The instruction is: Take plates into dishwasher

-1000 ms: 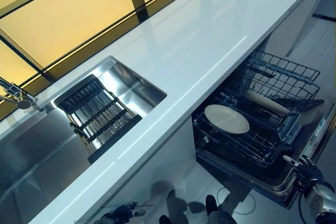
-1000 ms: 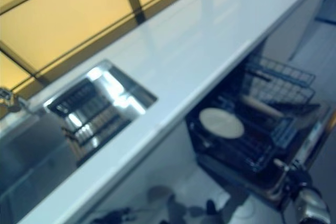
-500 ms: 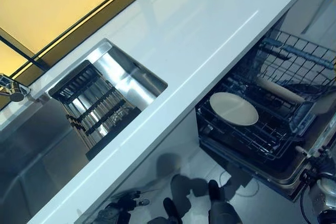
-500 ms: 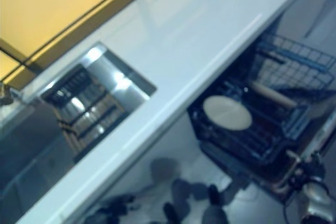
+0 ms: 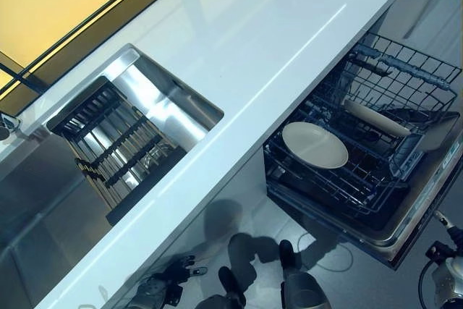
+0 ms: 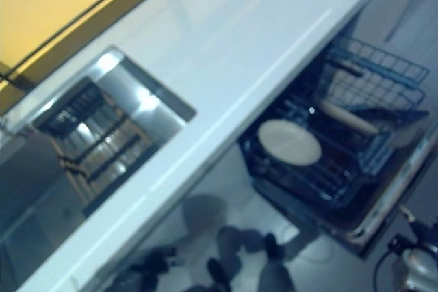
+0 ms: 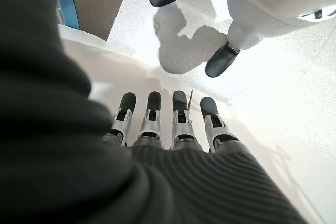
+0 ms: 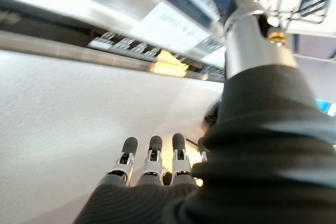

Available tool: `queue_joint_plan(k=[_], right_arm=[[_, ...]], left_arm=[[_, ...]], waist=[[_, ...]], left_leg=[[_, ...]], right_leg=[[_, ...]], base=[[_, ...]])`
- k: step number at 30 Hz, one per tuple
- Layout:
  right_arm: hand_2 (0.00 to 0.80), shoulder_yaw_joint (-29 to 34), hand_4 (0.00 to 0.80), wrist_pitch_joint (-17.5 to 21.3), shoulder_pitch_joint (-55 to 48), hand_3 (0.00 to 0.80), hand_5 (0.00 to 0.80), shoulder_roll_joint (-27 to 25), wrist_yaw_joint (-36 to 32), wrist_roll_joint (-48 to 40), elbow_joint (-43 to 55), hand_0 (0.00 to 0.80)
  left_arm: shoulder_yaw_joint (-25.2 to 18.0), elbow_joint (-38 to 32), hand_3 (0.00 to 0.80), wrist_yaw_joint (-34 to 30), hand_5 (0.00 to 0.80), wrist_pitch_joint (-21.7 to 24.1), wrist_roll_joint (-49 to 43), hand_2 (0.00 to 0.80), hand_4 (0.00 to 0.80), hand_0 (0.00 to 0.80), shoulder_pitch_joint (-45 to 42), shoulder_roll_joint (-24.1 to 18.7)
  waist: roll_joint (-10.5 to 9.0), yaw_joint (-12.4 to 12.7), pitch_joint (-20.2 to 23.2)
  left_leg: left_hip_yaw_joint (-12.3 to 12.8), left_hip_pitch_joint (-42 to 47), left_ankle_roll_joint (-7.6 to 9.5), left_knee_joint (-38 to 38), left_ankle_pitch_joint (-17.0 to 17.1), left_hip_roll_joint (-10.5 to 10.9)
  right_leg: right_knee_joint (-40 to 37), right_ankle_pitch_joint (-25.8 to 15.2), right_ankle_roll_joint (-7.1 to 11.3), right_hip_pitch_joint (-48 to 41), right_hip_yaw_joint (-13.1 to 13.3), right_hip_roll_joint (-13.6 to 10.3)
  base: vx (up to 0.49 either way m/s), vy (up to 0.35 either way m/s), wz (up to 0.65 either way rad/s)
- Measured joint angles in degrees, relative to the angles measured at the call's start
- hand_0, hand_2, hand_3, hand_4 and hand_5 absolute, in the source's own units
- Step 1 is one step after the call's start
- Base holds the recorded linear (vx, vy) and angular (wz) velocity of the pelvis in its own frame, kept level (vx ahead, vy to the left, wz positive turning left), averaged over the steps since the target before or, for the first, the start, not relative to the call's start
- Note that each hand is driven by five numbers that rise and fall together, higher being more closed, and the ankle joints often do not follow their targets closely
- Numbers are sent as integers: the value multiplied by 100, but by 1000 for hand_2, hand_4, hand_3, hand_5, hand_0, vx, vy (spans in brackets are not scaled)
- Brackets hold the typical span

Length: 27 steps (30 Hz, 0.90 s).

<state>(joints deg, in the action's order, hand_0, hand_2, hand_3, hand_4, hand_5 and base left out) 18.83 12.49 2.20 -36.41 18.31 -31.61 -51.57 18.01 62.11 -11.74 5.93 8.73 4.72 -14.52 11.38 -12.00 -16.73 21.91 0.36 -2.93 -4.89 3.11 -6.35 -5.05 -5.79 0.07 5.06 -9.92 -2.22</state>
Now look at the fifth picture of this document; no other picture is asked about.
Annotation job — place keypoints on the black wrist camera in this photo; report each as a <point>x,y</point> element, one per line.
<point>437,252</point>
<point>174,294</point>

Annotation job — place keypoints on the backlit yellow panelled window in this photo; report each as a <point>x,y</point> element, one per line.
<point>54,16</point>

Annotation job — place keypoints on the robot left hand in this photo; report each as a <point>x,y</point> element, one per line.
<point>177,271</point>

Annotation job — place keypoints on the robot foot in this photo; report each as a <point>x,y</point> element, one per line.
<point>288,254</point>
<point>229,283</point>

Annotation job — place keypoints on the black dish drying rack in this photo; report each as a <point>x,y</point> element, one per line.
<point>119,142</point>

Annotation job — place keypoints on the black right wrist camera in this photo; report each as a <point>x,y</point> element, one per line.
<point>437,252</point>

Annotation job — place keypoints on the beige round plate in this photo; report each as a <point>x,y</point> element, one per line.
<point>314,144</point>
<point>376,117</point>

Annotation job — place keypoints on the chrome pull-down kitchen faucet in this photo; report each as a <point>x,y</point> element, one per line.
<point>7,124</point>

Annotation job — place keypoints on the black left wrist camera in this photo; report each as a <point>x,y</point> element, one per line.
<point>174,294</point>

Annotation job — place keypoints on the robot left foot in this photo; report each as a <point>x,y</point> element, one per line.
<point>229,283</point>

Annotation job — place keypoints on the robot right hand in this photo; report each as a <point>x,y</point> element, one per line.
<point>456,238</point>

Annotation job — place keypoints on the robot right leg shell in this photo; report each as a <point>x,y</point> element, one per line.
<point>304,291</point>

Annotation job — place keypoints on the grey cabinet drawer front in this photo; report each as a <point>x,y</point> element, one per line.
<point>427,5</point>

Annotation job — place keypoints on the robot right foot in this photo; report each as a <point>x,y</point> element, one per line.
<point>288,254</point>

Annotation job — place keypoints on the stainless steel sink basin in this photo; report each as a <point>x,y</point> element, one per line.
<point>173,106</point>

